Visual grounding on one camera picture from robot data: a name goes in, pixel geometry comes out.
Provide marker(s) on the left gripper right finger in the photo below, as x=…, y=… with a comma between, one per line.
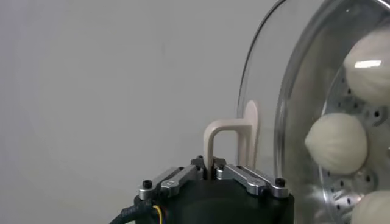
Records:
x=250, y=179

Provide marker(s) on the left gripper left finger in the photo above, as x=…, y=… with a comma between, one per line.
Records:
x=176, y=181

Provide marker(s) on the white steamed baozi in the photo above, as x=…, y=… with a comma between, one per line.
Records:
x=373, y=208
x=336, y=143
x=368, y=67

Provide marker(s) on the stainless steel steamer basket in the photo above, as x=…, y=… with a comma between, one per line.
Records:
x=304, y=137

